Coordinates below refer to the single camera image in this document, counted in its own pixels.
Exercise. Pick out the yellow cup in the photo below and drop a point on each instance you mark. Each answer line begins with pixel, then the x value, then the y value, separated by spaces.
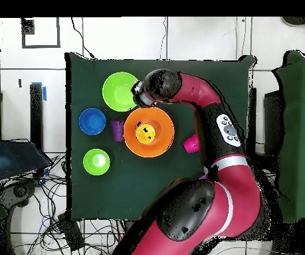
pixel 142 136

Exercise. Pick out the large orange bowl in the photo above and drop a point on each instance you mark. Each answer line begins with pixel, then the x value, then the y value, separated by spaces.
pixel 162 138

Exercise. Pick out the purple cup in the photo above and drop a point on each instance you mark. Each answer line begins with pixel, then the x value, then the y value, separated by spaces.
pixel 116 131

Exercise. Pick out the red cup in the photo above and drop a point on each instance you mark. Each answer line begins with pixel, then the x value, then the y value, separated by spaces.
pixel 191 144

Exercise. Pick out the large green bowl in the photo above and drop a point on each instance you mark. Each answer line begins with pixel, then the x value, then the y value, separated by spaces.
pixel 117 91

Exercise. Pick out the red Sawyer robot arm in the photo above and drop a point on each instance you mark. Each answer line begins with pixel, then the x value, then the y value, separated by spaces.
pixel 237 191

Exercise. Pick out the small green bowl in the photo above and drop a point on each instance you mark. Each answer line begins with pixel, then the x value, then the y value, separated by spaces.
pixel 96 161

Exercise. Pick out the dark blue bowl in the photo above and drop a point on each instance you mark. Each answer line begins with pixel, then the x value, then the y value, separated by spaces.
pixel 92 121

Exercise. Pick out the dark green table cloth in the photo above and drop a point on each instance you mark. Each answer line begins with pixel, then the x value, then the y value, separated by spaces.
pixel 115 196

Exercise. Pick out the black power brick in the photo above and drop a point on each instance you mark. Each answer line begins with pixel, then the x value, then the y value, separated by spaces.
pixel 71 233

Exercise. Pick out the black wheeled base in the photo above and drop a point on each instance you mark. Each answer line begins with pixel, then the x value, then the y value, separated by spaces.
pixel 18 192

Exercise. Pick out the person's leg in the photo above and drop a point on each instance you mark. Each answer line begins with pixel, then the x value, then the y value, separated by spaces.
pixel 6 162

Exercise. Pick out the person's foot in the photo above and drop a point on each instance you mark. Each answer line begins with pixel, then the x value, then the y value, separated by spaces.
pixel 301 20

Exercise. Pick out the black post with blue tape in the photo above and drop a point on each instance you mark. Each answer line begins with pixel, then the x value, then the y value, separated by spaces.
pixel 36 114

